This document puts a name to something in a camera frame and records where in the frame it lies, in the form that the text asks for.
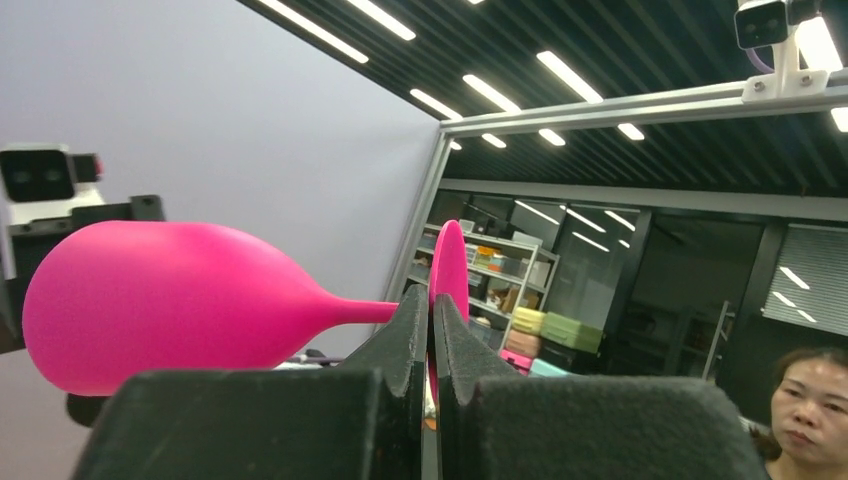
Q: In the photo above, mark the aluminium top frame rail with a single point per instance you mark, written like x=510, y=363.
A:
x=800, y=155

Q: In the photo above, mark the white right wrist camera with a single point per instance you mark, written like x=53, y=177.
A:
x=45, y=180

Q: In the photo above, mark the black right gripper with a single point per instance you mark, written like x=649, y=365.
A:
x=31, y=243

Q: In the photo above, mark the pink wine glass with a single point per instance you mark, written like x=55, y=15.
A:
x=118, y=298

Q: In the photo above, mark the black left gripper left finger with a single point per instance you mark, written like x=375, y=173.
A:
x=358, y=420

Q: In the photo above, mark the white overhead camera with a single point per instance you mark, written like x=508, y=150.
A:
x=766, y=31

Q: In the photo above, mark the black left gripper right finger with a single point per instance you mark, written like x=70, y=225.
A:
x=495, y=423

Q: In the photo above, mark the person in background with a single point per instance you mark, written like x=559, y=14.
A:
x=807, y=438

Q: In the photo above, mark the metal storage shelf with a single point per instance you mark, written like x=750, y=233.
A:
x=504, y=275

